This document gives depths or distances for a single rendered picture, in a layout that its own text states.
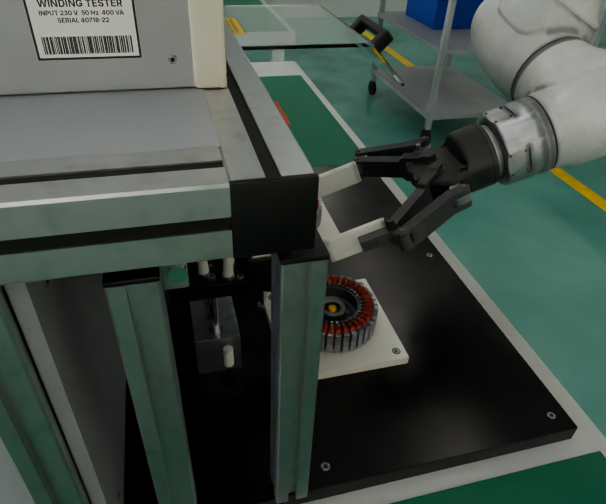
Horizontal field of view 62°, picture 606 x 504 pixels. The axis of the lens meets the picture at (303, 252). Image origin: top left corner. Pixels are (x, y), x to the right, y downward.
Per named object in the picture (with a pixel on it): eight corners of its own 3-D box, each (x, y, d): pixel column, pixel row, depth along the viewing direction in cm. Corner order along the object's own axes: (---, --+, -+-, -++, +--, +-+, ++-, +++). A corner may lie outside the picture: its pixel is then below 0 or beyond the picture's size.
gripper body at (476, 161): (469, 110, 60) (395, 139, 61) (501, 139, 54) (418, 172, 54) (477, 162, 65) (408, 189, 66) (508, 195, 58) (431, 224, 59)
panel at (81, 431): (130, 179, 94) (98, 2, 76) (124, 546, 43) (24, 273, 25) (124, 180, 94) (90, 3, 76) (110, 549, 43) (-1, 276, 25)
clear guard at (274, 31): (348, 41, 89) (352, 4, 86) (404, 86, 71) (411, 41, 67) (157, 46, 82) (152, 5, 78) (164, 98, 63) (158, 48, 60)
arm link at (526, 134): (555, 113, 52) (499, 135, 53) (558, 184, 58) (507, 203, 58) (513, 84, 60) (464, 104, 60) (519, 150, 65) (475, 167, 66)
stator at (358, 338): (357, 288, 70) (360, 266, 68) (388, 347, 61) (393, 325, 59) (278, 299, 67) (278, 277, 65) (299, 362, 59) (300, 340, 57)
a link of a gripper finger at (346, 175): (355, 162, 65) (354, 160, 65) (304, 182, 65) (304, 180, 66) (362, 181, 67) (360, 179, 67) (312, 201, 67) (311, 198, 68)
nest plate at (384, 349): (364, 284, 73) (365, 277, 72) (407, 363, 61) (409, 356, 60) (261, 299, 69) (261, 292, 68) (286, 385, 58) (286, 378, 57)
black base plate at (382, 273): (367, 171, 105) (368, 161, 104) (571, 439, 56) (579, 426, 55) (131, 192, 95) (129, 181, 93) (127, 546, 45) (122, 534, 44)
